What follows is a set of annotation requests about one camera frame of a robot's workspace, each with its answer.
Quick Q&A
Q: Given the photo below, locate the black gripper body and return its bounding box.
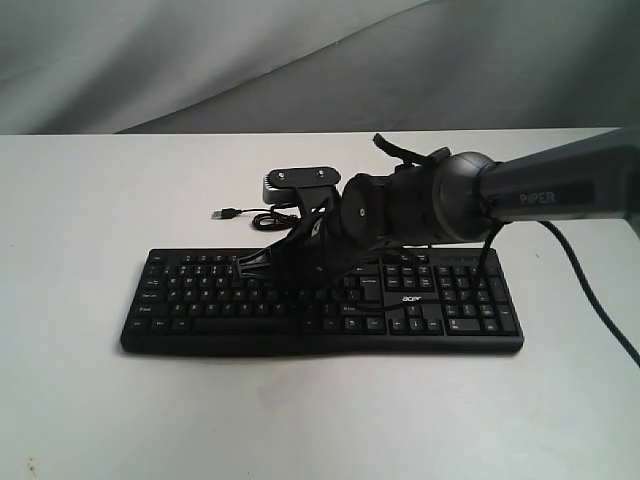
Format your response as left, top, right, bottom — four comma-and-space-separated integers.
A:
265, 199, 370, 289

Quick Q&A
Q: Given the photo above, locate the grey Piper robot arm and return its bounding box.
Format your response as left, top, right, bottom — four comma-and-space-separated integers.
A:
233, 126, 639, 289

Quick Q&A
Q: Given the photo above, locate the black usb cable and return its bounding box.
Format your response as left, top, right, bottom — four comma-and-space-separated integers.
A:
209, 205, 301, 233

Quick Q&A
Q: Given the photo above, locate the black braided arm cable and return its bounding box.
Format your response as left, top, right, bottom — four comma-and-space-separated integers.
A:
539, 219, 640, 366

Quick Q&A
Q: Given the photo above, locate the grey backdrop cloth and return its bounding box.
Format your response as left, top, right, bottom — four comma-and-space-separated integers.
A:
1, 1, 639, 134

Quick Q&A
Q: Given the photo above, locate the black Acer keyboard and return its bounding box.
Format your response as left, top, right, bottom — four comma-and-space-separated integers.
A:
120, 248, 524, 357

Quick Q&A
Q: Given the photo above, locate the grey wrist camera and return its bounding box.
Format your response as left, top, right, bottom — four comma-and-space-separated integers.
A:
262, 166, 341, 205

